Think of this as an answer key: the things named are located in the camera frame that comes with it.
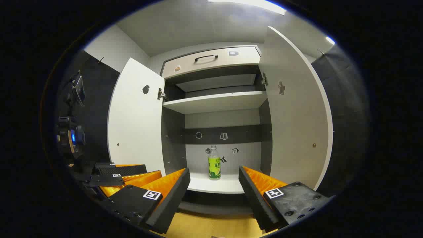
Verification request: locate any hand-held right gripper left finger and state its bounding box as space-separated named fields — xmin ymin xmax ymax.
xmin=99 ymin=168 xmax=191 ymax=234

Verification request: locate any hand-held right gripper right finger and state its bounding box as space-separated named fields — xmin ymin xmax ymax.
xmin=239 ymin=166 xmax=332 ymax=233

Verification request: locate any clear bottle with green label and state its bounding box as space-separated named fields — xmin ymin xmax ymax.
xmin=208 ymin=145 xmax=221 ymax=180

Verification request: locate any white and grey cabinet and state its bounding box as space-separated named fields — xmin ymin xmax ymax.
xmin=160 ymin=45 xmax=273 ymax=215

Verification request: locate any white cabinet shelf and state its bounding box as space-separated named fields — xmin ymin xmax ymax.
xmin=162 ymin=91 xmax=268 ymax=115

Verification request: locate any beige cabinet drawer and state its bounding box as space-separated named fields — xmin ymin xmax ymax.
xmin=161 ymin=46 xmax=262 ymax=79

